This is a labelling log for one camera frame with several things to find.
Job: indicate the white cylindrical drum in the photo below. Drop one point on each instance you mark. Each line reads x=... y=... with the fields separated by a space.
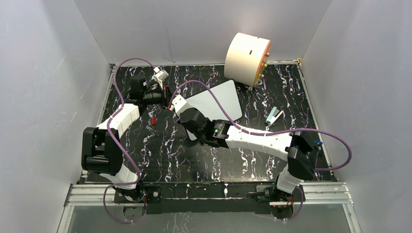
x=246 y=59

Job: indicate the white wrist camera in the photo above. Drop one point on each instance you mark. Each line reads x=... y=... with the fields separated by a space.
x=180 y=104
x=159 y=76

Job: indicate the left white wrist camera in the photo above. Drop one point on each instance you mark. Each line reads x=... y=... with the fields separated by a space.
x=159 y=76

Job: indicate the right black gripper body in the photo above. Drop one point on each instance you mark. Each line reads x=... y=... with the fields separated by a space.
x=200 y=137

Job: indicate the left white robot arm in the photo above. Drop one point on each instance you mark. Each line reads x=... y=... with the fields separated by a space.
x=102 y=151

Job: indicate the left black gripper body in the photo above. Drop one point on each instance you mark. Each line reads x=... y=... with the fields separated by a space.
x=165 y=96

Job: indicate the white whiteboard black frame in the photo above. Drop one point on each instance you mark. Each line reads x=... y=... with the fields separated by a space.
x=227 y=96

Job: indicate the aluminium frame rail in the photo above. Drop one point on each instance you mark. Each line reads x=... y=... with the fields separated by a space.
x=314 y=193

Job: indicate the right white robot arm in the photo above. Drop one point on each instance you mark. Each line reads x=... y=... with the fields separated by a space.
x=298 y=149

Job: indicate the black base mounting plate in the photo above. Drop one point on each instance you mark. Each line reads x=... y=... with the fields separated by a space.
x=264 y=199

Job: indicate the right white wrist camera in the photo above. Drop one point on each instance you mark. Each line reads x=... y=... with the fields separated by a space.
x=180 y=104

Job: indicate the light blue whiteboard eraser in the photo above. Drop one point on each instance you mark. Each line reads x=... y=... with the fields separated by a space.
x=273 y=116

